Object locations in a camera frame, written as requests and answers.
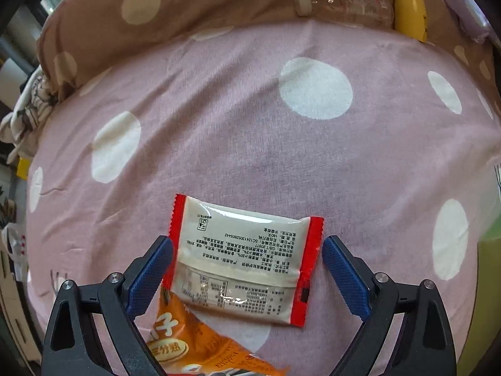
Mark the pink dotted bed sheet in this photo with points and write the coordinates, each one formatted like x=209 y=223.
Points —
x=235 y=125

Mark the orange panda snack bag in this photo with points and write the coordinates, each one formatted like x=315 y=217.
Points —
x=195 y=344

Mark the green cardboard box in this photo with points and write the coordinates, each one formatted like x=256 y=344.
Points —
x=487 y=290

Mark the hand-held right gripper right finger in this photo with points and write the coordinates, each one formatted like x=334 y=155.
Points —
x=346 y=278

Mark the yellow bottle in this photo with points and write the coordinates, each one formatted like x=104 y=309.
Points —
x=409 y=11

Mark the clear plastic bottle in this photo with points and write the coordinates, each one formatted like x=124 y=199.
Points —
x=344 y=9

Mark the white red-edged snack packet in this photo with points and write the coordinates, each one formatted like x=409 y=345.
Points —
x=242 y=254

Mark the brown dotted pillow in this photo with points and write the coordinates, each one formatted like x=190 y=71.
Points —
x=195 y=0

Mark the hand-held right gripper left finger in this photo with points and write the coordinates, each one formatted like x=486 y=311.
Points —
x=150 y=274

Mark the purple cloth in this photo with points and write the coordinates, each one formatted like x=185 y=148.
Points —
x=465 y=4

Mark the white striped cloth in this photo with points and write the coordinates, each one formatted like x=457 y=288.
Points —
x=31 y=113

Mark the yellow shopping bag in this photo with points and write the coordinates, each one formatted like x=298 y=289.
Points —
x=23 y=167

